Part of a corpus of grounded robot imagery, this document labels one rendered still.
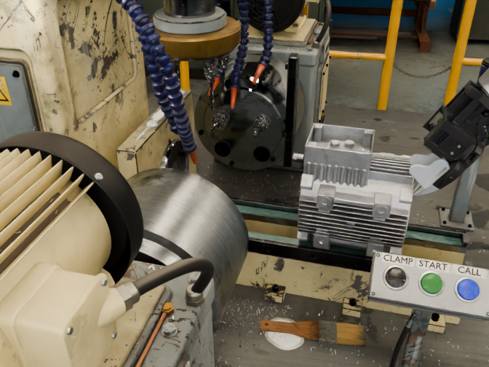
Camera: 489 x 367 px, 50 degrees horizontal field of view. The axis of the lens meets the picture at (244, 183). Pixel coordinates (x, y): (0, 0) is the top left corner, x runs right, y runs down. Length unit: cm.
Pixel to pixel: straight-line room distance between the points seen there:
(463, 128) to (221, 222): 41
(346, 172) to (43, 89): 55
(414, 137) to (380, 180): 85
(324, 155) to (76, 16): 50
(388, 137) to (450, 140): 92
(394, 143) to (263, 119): 66
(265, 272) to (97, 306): 72
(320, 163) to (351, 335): 34
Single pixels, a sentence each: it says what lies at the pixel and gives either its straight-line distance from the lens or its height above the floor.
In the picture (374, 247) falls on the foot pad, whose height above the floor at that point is 98.
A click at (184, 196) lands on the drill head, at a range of 79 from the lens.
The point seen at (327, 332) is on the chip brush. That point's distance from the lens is 107.
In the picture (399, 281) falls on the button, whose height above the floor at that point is 107.
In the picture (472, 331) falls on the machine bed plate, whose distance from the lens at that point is 116.
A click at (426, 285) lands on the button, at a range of 81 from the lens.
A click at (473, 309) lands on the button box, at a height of 105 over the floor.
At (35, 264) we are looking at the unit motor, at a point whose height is 131.
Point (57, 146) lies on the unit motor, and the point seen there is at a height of 136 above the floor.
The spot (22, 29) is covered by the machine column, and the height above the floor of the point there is 136.
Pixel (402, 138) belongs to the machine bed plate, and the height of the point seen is 80.
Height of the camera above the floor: 159
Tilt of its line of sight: 32 degrees down
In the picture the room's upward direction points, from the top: straight up
